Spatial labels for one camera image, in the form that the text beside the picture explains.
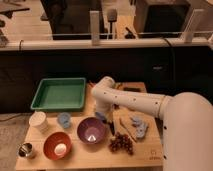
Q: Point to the blue sponge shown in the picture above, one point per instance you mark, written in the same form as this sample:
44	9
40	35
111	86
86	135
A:
101	116

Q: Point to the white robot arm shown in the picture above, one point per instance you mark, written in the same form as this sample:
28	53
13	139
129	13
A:
187	123

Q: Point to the green plastic tray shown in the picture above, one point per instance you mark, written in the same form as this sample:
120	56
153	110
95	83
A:
60	94

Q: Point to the purple bowl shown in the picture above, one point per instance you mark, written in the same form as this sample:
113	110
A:
91	130

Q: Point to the wooden stick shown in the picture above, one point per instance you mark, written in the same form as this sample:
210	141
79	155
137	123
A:
127	130

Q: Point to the light blue cloth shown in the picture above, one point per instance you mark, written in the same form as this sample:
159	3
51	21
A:
140	125

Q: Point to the light blue small cup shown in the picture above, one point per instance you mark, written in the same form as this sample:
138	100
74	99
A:
64	120

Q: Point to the bunch of red grapes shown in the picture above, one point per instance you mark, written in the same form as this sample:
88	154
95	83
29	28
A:
121	141

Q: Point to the white ceramic cup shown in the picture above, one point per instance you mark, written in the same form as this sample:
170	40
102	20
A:
39	121

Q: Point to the red bowl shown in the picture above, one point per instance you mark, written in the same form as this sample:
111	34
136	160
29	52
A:
52	141

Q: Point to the white egg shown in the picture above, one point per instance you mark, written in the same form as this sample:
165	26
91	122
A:
60	149

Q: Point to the metal cup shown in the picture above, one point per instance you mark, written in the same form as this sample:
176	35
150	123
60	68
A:
26	150

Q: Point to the black handled knife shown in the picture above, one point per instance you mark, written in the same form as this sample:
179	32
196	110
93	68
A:
111	125

